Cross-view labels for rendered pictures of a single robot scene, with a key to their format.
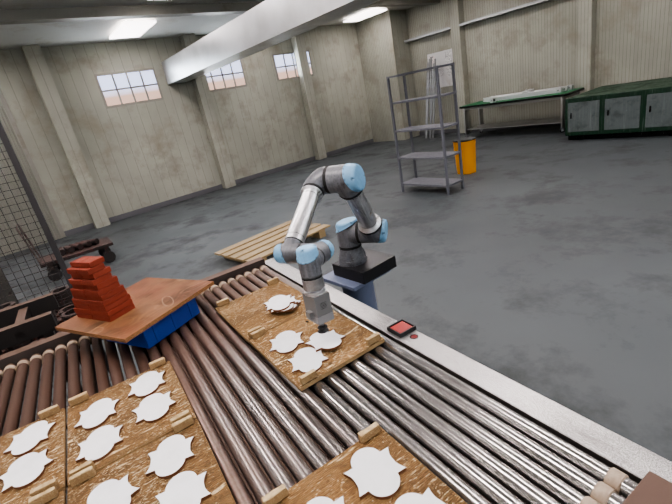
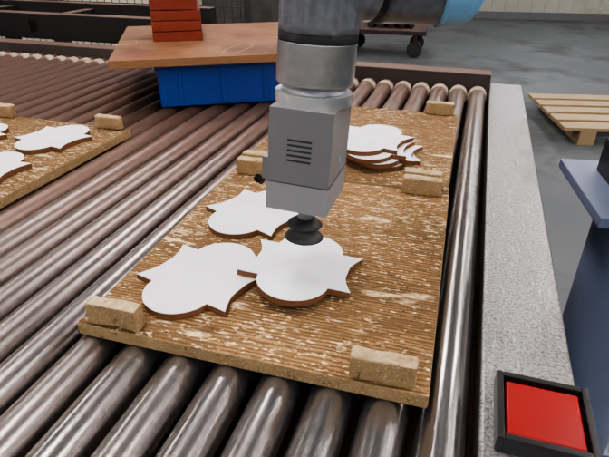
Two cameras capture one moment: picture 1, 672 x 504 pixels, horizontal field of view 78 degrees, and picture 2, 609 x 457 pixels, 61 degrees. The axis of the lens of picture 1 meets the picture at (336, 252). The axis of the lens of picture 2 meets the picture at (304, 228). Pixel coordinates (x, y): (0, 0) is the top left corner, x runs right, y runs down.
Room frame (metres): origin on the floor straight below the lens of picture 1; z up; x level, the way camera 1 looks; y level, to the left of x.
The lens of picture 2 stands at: (0.96, -0.26, 1.28)
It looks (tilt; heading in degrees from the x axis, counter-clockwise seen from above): 30 degrees down; 47
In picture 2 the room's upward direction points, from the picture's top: straight up
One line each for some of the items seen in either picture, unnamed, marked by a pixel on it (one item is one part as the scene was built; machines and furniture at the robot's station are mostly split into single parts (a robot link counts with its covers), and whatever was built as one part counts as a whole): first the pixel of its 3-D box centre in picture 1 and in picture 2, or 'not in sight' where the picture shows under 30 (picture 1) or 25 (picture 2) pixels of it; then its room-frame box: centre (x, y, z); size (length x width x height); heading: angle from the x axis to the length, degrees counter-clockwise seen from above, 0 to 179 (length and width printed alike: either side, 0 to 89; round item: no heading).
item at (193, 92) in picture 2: (151, 317); (219, 69); (1.74, 0.90, 0.97); 0.31 x 0.31 x 0.10; 59
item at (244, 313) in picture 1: (266, 307); (361, 140); (1.70, 0.36, 0.93); 0.41 x 0.35 x 0.02; 30
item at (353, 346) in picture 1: (313, 340); (299, 250); (1.34, 0.15, 0.93); 0.41 x 0.35 x 0.02; 31
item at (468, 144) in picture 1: (465, 155); not in sight; (7.51, -2.66, 0.31); 0.41 x 0.39 x 0.62; 36
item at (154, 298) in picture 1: (137, 304); (217, 41); (1.78, 0.95, 1.03); 0.50 x 0.50 x 0.02; 59
